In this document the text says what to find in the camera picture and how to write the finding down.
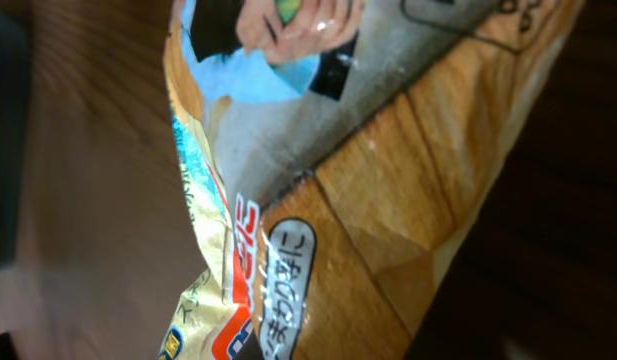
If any cream blue snack bag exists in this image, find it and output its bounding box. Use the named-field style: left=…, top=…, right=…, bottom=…
left=158, top=1, right=582, bottom=359

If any grey plastic mesh basket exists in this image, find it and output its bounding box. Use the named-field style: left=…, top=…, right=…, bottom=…
left=0, top=11, right=31, bottom=270

